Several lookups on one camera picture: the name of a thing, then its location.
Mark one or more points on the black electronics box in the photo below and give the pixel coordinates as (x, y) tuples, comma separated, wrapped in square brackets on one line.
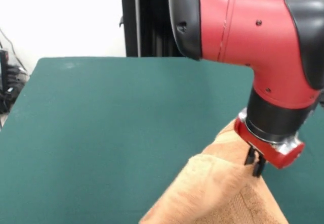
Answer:
[(4, 69)]

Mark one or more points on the dark green tablecloth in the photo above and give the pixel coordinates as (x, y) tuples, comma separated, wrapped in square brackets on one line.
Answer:
[(101, 120)]

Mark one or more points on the orange terry towel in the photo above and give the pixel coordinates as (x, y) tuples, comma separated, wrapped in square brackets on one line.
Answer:
[(215, 196)]

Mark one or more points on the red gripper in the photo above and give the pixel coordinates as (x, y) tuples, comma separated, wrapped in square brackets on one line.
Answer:
[(268, 153)]

